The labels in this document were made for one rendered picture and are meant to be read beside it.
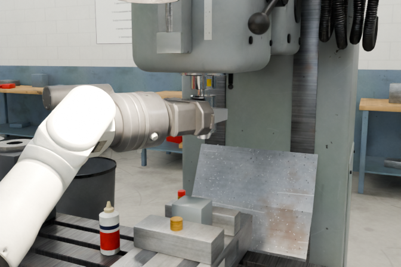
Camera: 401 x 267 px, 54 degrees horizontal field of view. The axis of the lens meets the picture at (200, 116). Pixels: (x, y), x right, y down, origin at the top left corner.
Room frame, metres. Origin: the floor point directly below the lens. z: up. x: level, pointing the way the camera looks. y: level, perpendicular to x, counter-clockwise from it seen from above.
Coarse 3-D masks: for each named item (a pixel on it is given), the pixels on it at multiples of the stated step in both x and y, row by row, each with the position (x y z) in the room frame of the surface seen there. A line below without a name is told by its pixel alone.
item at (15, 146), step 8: (0, 136) 0.99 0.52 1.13; (0, 144) 0.90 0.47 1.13; (8, 144) 0.90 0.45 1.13; (16, 144) 0.90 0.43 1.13; (24, 144) 0.90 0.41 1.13; (0, 152) 0.87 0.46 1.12; (8, 152) 0.87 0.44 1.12; (16, 152) 0.87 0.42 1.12; (0, 160) 0.85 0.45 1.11; (8, 160) 0.84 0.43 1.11; (16, 160) 0.84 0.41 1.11; (0, 168) 0.85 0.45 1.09; (8, 168) 0.84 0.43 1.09; (0, 176) 0.85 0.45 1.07; (48, 216) 0.92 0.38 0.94
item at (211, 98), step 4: (192, 96) 0.68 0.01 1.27; (196, 96) 0.67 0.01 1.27; (200, 96) 0.67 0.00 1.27; (204, 96) 0.67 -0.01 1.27; (208, 96) 0.67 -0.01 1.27; (212, 96) 0.67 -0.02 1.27; (216, 96) 0.68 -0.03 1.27; (200, 100) 0.66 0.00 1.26; (204, 100) 0.66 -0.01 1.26; (208, 100) 0.67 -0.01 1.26; (212, 100) 0.67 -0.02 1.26; (216, 100) 0.68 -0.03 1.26
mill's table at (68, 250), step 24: (72, 216) 0.95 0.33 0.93; (48, 240) 0.82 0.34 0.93; (72, 240) 0.82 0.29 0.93; (96, 240) 0.82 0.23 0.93; (120, 240) 0.82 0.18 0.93; (24, 264) 0.72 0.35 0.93; (48, 264) 0.72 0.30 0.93; (72, 264) 0.72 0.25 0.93; (96, 264) 0.72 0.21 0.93; (240, 264) 0.73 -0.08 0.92; (264, 264) 0.72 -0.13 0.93; (288, 264) 0.72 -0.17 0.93; (312, 264) 0.72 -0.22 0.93
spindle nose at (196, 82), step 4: (192, 76) 0.67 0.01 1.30; (196, 76) 0.67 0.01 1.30; (200, 76) 0.66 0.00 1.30; (204, 76) 0.66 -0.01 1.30; (208, 76) 0.66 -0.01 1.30; (212, 76) 0.67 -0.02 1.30; (216, 76) 0.68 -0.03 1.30; (192, 80) 0.67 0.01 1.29; (196, 80) 0.67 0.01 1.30; (200, 80) 0.66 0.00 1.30; (204, 80) 0.66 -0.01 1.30; (212, 80) 0.67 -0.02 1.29; (216, 80) 0.68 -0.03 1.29; (192, 84) 0.67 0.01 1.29; (196, 84) 0.67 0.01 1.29; (200, 84) 0.66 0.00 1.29; (204, 84) 0.66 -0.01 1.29; (212, 84) 0.67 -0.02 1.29; (216, 84) 0.68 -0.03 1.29; (192, 88) 0.67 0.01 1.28; (196, 88) 0.67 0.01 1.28; (200, 88) 0.66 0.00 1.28; (204, 88) 0.66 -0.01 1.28; (208, 88) 0.66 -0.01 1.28; (212, 88) 0.67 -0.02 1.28; (216, 88) 0.68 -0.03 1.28
